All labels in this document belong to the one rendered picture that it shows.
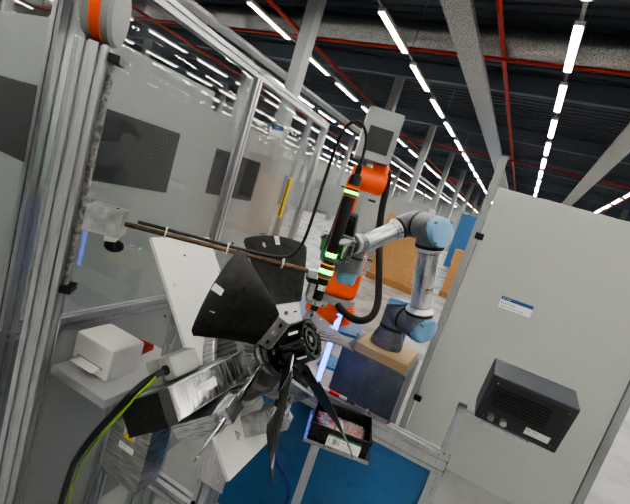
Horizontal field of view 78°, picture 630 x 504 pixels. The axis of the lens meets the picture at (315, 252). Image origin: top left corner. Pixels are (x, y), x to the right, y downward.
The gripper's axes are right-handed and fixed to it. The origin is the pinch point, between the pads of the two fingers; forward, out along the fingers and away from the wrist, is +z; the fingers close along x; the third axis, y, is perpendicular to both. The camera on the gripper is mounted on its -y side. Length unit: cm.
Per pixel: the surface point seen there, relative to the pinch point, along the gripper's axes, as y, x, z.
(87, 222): 13, 51, 38
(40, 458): 105, 70, 21
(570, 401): 27, -80, -35
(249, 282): 14.6, 8.5, 25.1
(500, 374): 27, -59, -33
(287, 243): 7.5, 16.4, -6.8
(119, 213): 9, 45, 34
